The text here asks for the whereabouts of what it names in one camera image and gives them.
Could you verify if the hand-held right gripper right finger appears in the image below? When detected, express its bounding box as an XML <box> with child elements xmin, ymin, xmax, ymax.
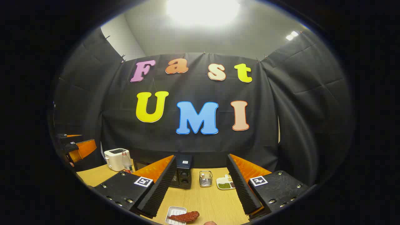
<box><xmin>227</xmin><ymin>154</ymin><xmax>310</xmax><ymax>221</ymax></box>

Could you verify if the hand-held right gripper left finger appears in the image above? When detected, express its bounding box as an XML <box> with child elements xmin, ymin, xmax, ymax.
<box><xmin>94</xmin><ymin>155</ymin><xmax>178</xmax><ymax>219</ymax></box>

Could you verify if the black electric oven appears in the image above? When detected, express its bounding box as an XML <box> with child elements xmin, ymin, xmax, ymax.
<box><xmin>134</xmin><ymin>154</ymin><xmax>193</xmax><ymax>189</ymax></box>

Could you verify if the red-brown grilled meat piece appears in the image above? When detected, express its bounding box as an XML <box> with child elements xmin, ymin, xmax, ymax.
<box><xmin>168</xmin><ymin>211</ymin><xmax>200</xmax><ymax>223</ymax></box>

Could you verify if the white divided dish of beans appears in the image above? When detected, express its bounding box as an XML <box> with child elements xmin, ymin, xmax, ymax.
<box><xmin>216</xmin><ymin>174</ymin><xmax>236</xmax><ymax>190</ymax></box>

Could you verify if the white ribbed tray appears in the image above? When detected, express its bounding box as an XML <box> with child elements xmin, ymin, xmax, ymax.
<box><xmin>165</xmin><ymin>206</ymin><xmax>187</xmax><ymax>225</ymax></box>

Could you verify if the white toaster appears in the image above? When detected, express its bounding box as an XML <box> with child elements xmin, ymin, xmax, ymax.
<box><xmin>104</xmin><ymin>148</ymin><xmax>132</xmax><ymax>172</ymax></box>

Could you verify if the clear plastic bottle red label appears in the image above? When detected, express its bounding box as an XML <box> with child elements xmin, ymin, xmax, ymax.
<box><xmin>121</xmin><ymin>152</ymin><xmax>134</xmax><ymax>174</ymax></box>

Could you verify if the black backdrop cloth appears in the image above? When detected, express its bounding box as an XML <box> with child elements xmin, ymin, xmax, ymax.
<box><xmin>50</xmin><ymin>27</ymin><xmax>355</xmax><ymax>188</ymax></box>

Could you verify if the metal wire basket holder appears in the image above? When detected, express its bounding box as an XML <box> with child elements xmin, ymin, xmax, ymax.
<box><xmin>199</xmin><ymin>171</ymin><xmax>213</xmax><ymax>188</ymax></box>

